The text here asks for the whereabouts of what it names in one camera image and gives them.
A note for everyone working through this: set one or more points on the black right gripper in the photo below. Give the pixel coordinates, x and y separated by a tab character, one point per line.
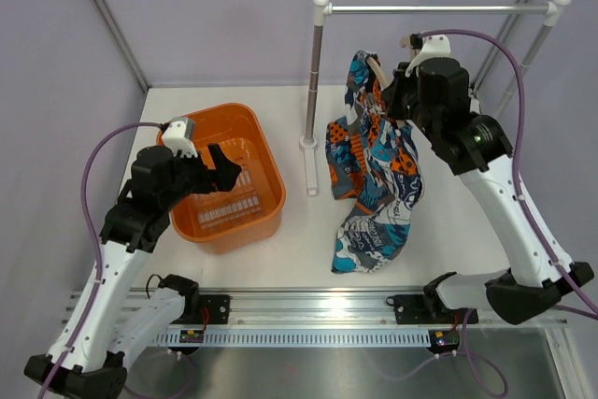
392	94

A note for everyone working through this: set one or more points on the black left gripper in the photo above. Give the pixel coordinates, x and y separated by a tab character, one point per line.
221	178

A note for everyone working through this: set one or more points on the wooden clothes hanger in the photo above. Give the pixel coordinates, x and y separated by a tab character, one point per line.
378	79

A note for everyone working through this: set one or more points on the colourful patterned shorts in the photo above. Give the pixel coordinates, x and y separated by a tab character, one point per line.
373	161

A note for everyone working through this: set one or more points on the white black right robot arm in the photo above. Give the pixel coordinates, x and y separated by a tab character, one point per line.
434	97

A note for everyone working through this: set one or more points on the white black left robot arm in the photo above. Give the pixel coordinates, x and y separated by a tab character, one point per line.
92	356

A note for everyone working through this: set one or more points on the orange plastic basket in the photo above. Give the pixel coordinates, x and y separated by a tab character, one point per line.
223	221

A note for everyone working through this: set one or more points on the silver white clothes rack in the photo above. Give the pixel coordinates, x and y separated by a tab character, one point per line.
551	11

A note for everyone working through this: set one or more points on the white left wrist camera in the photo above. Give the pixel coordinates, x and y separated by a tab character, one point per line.
180	137

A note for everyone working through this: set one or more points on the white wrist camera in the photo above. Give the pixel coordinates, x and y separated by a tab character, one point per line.
425	48
180	137

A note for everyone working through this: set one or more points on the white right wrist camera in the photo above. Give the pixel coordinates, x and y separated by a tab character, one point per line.
425	48

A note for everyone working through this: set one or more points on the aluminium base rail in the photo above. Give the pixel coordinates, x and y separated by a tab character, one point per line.
326	308

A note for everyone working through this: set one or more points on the white slotted cable duct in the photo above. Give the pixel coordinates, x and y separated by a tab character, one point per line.
289	338

